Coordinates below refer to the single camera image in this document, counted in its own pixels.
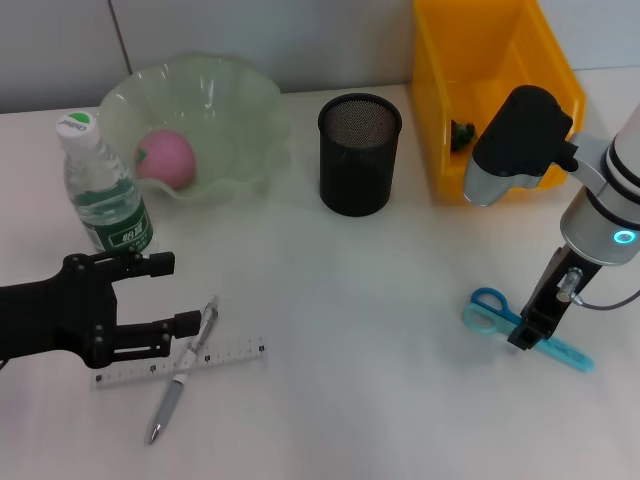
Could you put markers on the blue scissors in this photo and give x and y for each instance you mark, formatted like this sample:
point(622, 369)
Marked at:
point(487, 317)

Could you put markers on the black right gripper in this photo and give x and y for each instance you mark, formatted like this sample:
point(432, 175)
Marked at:
point(555, 290)

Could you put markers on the pink toy peach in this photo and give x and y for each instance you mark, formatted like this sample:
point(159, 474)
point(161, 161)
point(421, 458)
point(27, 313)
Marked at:
point(167, 160)

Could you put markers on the yellow plastic bin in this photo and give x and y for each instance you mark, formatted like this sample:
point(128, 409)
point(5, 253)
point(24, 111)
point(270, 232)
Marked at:
point(480, 50)

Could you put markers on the grey clear ballpoint pen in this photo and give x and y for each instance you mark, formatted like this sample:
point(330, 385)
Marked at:
point(172, 395)

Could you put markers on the clear plastic ruler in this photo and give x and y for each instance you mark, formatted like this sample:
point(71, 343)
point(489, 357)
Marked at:
point(230, 352)

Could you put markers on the clear green-label water bottle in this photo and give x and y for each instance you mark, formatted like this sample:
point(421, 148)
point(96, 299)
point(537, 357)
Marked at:
point(107, 200)

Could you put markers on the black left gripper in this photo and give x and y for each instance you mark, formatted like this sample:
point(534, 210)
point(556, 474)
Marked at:
point(57, 310)

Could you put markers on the black mesh pen holder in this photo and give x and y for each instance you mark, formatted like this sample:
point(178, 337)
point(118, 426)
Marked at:
point(357, 170)

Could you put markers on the pale green wavy bowl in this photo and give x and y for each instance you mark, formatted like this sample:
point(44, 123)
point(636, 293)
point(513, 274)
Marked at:
point(240, 115)

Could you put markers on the green plastic wrapper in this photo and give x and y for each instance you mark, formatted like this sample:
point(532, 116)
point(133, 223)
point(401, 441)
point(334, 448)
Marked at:
point(462, 132)

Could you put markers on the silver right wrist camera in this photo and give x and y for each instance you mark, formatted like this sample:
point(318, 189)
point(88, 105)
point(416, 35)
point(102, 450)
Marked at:
point(520, 135)

